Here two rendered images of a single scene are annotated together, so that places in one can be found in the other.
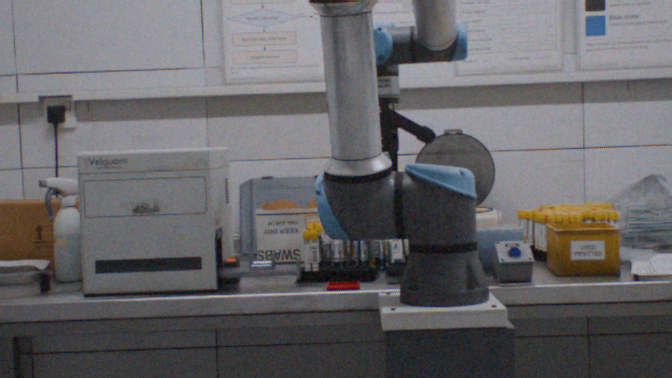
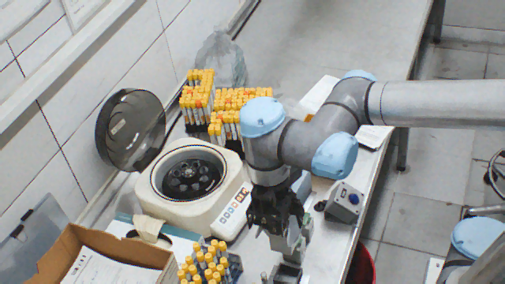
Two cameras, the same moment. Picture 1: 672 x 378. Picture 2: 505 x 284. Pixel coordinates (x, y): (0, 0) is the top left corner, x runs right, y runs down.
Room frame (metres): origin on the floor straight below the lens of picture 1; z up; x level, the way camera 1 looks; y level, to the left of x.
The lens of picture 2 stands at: (1.56, 0.51, 1.98)
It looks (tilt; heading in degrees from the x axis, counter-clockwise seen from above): 43 degrees down; 297
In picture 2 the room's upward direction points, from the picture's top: 9 degrees counter-clockwise
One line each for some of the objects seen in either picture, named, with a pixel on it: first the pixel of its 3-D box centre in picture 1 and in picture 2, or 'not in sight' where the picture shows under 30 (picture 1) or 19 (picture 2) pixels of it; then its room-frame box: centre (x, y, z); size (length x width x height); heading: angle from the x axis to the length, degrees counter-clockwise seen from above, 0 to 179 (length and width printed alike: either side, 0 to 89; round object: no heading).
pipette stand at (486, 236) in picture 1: (499, 250); (296, 191); (1.90, -0.36, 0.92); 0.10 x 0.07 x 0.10; 84
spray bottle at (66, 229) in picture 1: (64, 229); not in sight; (2.03, 0.63, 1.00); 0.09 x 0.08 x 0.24; 179
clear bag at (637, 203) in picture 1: (637, 209); (217, 59); (2.31, -0.80, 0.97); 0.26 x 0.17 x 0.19; 105
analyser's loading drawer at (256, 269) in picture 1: (251, 266); not in sight; (1.83, 0.18, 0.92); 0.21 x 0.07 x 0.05; 89
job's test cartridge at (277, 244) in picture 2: not in sight; (282, 236); (1.85, -0.13, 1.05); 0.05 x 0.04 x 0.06; 179
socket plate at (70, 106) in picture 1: (59, 112); not in sight; (2.43, 0.75, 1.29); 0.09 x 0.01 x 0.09; 89
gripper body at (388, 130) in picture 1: (379, 126); (271, 198); (1.85, -0.10, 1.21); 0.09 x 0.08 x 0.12; 89
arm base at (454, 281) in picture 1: (443, 270); not in sight; (1.47, -0.18, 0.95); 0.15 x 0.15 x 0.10
